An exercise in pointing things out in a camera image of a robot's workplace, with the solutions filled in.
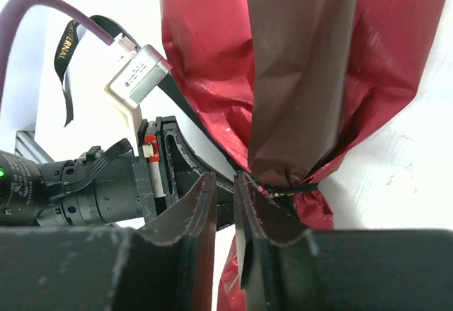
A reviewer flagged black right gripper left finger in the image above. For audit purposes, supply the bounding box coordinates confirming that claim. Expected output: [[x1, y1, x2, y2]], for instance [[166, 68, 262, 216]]
[[1, 174, 217, 310]]

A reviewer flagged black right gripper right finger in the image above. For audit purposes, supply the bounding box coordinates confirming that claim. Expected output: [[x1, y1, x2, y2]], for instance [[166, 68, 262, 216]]
[[234, 173, 452, 310]]

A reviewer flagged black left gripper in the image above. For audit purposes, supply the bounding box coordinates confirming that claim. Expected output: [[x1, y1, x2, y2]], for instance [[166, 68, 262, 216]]
[[138, 116, 234, 230]]

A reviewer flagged black ribbon gold lettering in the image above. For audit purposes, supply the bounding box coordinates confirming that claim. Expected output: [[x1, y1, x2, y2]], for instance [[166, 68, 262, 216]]
[[53, 15, 319, 198]]

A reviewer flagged red flower bouquet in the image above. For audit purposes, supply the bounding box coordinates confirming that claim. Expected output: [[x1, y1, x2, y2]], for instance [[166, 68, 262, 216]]
[[160, 0, 445, 310]]

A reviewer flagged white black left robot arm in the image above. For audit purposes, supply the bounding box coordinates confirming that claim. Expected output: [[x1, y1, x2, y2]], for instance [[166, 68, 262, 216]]
[[1, 116, 213, 226]]

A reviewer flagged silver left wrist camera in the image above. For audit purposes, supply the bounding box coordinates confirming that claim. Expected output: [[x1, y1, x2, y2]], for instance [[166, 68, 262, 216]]
[[104, 33, 172, 130]]

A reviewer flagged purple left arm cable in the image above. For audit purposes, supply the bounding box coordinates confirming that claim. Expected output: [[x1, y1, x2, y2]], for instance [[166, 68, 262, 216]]
[[0, 0, 116, 110]]

